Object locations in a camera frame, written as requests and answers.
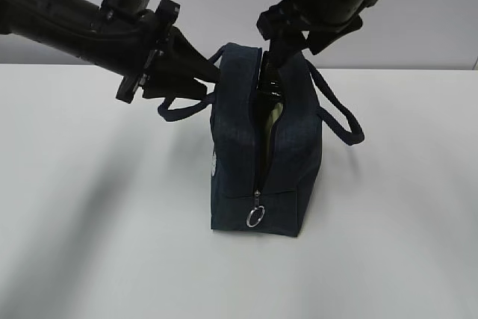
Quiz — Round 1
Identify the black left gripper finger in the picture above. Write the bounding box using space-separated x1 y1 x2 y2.
160 27 220 83
141 63 207 99

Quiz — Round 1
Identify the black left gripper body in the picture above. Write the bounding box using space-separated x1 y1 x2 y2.
116 0 180 102

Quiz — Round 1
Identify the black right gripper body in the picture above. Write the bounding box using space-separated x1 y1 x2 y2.
256 0 363 40

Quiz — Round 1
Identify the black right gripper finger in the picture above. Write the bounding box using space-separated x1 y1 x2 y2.
306 16 363 55
269 29 307 69

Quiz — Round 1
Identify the green lidded glass container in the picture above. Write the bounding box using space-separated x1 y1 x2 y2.
264 102 284 164

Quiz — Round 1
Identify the dark blue lunch bag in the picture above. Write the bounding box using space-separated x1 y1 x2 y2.
158 43 364 237

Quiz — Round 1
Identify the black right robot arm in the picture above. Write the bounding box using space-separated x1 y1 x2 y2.
256 0 378 68

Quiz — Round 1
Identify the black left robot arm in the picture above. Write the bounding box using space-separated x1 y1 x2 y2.
1 0 220 103

